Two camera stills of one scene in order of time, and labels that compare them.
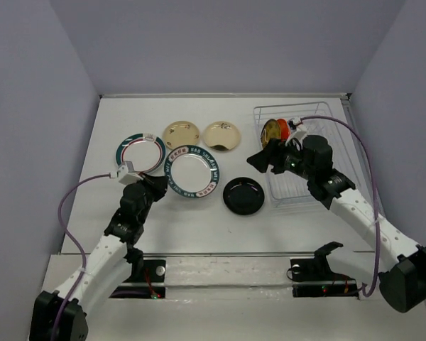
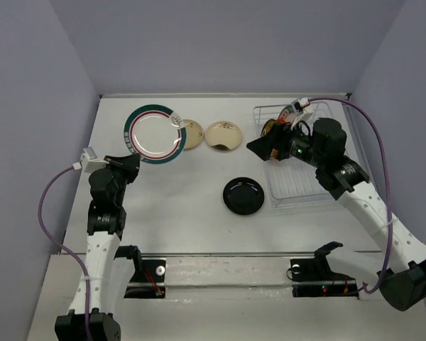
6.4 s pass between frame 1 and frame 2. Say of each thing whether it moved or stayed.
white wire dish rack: stayed
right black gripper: moved
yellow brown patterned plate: stayed
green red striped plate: moved
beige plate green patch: stayed
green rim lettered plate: moved
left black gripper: moved
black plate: stayed
